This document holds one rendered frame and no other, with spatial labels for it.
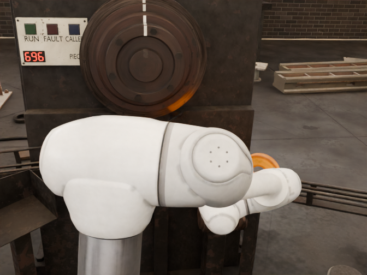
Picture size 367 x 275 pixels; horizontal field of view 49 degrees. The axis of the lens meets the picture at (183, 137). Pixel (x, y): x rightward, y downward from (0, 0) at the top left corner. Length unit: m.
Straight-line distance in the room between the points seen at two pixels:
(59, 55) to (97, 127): 1.10
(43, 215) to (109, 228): 0.96
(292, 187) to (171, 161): 0.64
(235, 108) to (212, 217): 0.78
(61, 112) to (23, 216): 0.44
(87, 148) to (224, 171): 0.20
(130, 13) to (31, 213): 0.79
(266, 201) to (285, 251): 1.29
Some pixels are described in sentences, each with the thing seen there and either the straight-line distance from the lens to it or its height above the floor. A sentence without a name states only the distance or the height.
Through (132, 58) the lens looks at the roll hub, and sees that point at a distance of 1.44.
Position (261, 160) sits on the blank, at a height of 0.77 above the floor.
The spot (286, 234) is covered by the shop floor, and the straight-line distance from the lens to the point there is 2.51.
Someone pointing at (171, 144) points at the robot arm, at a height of 1.24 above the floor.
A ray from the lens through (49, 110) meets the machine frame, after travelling 1.76.
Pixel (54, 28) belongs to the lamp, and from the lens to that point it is 1.66.
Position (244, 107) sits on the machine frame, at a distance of 1.80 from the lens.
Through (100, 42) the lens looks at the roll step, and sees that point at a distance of 1.49.
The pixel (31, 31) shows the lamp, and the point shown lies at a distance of 1.68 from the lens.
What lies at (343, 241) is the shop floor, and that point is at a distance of 2.58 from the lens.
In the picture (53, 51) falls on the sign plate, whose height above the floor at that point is 1.12.
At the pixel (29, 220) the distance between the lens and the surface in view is 1.56.
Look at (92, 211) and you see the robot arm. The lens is 0.61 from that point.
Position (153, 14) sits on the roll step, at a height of 1.28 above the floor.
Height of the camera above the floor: 1.48
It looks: 25 degrees down
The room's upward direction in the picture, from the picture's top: 2 degrees clockwise
